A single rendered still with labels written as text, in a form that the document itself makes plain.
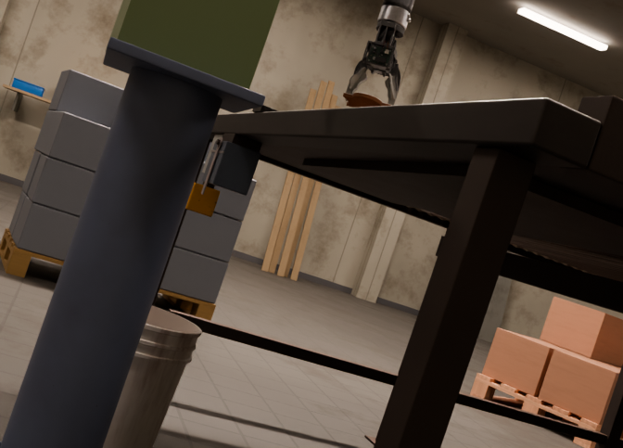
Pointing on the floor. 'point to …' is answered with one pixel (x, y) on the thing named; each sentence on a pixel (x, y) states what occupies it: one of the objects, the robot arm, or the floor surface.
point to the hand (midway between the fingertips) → (368, 104)
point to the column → (119, 249)
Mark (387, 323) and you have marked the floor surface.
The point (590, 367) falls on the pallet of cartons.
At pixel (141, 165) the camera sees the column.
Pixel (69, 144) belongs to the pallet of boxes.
